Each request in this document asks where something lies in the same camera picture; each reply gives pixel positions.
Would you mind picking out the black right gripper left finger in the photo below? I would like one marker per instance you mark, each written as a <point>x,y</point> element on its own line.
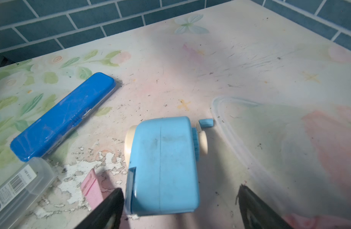
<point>107,215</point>

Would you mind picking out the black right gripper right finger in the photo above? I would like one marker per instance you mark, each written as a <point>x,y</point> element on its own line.
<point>256,214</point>

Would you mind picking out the pink school backpack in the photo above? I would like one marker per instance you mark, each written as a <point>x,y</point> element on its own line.
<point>92,189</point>

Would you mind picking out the blue pencil sharpener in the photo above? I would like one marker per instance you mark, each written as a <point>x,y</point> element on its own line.
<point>161,155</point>

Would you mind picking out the blue pencil case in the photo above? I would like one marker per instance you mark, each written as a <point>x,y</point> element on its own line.
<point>47,132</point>

